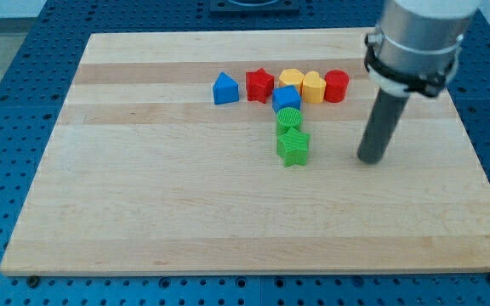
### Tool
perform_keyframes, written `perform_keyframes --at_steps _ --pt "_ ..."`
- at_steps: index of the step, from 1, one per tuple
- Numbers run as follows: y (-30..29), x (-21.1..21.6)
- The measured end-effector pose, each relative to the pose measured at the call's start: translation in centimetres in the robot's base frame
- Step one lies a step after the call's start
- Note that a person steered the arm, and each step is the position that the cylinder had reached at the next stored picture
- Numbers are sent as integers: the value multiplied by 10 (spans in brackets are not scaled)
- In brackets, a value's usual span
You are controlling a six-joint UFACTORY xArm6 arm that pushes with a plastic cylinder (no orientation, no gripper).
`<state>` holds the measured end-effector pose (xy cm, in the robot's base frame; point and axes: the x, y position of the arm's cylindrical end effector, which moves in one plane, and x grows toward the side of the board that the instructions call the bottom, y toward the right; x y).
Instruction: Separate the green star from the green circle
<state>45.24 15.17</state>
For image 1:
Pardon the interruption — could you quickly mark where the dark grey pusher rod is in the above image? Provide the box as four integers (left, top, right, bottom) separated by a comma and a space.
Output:
356, 89, 409, 164

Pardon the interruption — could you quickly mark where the green star block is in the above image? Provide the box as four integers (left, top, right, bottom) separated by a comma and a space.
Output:
276, 127, 311, 167

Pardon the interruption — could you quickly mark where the red star block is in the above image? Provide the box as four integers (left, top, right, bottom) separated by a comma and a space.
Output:
246, 68, 275, 104

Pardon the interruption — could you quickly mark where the red cylinder block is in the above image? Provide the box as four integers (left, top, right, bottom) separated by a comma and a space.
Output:
324, 70, 350, 103

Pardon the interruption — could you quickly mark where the yellow heart block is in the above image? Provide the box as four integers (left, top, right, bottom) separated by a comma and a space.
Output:
301, 71, 326, 104

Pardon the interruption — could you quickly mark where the blue cube block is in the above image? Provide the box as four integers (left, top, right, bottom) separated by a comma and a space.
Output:
272, 85, 301, 113

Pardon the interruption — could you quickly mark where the green cylinder block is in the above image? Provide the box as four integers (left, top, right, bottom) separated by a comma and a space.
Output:
276, 107, 303, 136

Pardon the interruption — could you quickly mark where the yellow pentagon block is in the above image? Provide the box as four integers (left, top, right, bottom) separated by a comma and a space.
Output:
278, 68, 305, 94

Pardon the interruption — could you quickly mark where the blue triangle block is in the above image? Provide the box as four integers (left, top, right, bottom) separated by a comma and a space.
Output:
213, 72, 240, 105

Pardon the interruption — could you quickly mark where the wooden board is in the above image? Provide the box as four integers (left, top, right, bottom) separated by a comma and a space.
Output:
0, 28, 490, 276

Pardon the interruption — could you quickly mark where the black clamp ring with cable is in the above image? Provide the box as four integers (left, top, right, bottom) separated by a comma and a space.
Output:
363, 32, 460, 99

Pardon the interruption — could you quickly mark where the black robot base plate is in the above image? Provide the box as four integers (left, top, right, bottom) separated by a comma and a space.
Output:
208, 0, 300, 14

